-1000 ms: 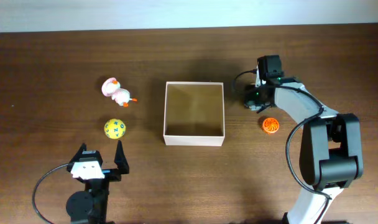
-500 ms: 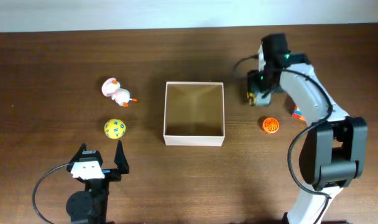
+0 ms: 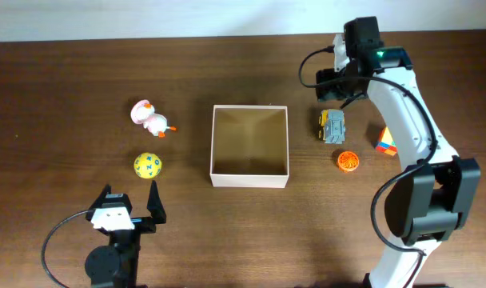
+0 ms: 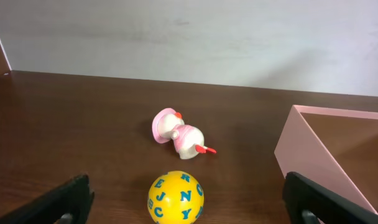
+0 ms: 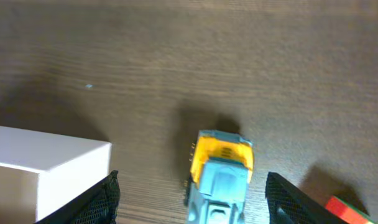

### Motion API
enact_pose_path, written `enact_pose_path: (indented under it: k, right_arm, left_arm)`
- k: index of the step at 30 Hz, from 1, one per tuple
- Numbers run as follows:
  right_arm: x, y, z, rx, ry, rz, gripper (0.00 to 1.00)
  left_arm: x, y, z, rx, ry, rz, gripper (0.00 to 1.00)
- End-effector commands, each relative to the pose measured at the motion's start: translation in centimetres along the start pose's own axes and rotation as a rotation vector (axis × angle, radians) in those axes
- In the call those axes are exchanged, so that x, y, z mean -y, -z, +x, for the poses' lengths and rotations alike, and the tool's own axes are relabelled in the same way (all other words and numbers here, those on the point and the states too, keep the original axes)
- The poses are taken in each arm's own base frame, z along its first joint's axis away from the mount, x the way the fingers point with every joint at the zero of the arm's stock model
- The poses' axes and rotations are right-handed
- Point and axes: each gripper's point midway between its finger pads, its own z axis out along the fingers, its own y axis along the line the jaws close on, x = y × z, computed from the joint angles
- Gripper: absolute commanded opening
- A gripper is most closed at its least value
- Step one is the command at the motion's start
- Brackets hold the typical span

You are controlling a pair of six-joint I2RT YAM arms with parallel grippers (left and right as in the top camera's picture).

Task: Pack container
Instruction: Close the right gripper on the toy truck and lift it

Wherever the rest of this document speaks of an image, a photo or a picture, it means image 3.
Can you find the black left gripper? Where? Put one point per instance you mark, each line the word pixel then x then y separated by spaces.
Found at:
pixel 153 203

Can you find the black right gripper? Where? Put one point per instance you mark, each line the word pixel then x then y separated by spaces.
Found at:
pixel 328 90

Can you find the yellow grey toy truck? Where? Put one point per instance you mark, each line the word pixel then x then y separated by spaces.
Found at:
pixel 332 124

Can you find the colourful puzzle cube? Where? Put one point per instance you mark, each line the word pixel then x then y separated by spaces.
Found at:
pixel 385 143

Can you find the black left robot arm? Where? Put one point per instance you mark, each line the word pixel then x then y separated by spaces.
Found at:
pixel 115 264

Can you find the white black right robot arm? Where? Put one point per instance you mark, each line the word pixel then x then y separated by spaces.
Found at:
pixel 433 194

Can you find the yellow ball with blue letters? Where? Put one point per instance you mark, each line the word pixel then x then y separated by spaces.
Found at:
pixel 147 165

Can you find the orange ridged disc toy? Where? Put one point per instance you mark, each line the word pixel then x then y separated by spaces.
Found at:
pixel 347 161

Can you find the pink white duck toy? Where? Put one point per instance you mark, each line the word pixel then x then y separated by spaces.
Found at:
pixel 144 113

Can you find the white cardboard box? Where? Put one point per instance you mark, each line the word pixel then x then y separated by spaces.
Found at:
pixel 249 146

